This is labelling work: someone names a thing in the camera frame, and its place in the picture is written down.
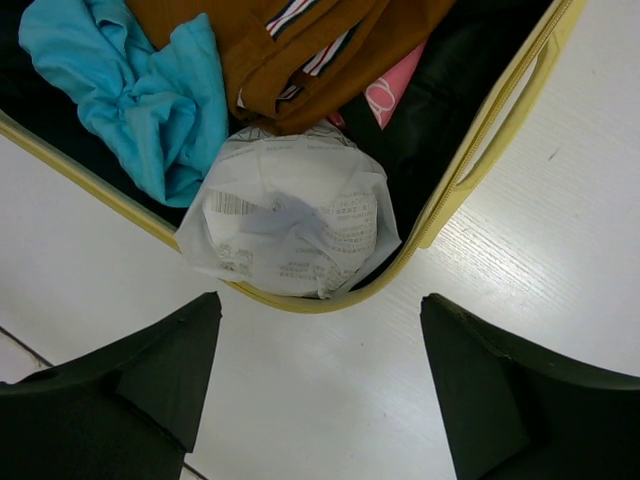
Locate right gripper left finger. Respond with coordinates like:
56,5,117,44
1,292,222,479

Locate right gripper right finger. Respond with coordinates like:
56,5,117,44
420,294,639,479

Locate white plastic-wrapped package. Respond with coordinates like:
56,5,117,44
175,120,401,299

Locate light blue t-shirt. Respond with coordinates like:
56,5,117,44
18,1,229,208

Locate cream yellow hard-shell suitcase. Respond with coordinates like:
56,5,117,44
1,1,584,314

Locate pink printed garment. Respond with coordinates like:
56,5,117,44
329,39,429,132

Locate brown shorts with stripe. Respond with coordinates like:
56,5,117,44
127,0,453,135

